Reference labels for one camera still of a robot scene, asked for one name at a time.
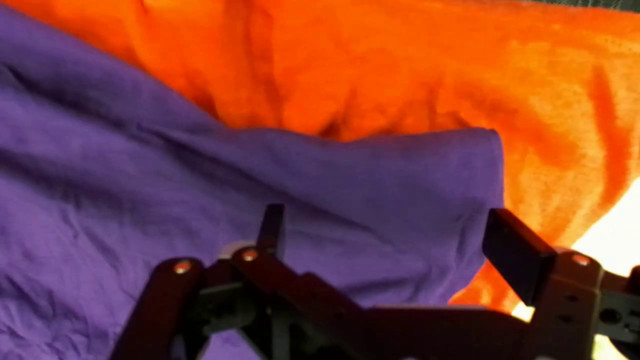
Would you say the orange t-shirt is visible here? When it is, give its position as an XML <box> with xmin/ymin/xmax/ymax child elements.
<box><xmin>0</xmin><ymin>0</ymin><xmax>640</xmax><ymax>315</ymax></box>

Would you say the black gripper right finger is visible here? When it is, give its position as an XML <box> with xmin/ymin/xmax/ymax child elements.
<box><xmin>479</xmin><ymin>206</ymin><xmax>640</xmax><ymax>360</ymax></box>

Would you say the purple printed t-shirt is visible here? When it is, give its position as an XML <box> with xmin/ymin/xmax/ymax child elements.
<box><xmin>0</xmin><ymin>5</ymin><xmax>505</xmax><ymax>360</ymax></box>

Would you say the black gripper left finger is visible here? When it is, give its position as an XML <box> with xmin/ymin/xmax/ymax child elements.
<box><xmin>107</xmin><ymin>201</ymin><xmax>365</xmax><ymax>360</ymax></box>

